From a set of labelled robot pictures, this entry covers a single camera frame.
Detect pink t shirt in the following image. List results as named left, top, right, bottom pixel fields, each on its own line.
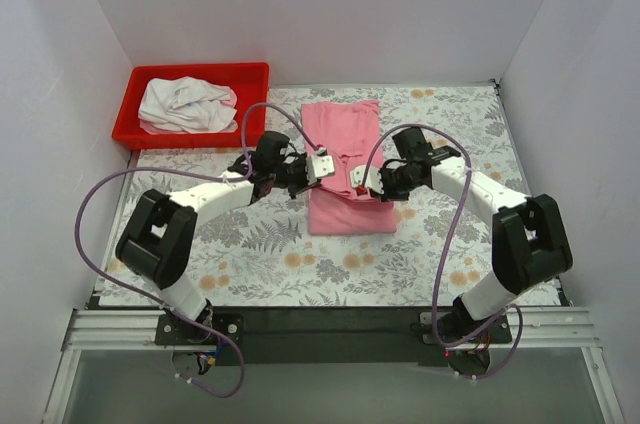
left=301, top=100, right=397, bottom=236

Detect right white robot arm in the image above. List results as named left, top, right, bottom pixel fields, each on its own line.
left=353, top=124, right=573, bottom=342

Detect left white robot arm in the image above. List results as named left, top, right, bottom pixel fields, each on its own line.
left=115, top=131, right=335, bottom=344

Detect red plastic bin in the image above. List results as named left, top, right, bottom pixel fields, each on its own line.
left=112, top=62, right=269, bottom=150

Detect white t shirt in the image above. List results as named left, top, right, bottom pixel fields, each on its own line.
left=138, top=77, right=238, bottom=135

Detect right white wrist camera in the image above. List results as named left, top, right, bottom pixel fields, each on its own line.
left=348, top=165, right=384, bottom=198

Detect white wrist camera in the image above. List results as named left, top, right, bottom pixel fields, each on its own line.
left=306, top=147, right=336, bottom=185
left=348, top=165, right=384, bottom=198

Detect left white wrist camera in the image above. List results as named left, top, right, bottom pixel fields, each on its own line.
left=306, top=147, right=336, bottom=185

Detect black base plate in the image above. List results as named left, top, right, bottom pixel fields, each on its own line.
left=154, top=306, right=512, bottom=367

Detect aluminium frame rail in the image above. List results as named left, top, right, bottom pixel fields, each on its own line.
left=63, top=307, right=166, bottom=356

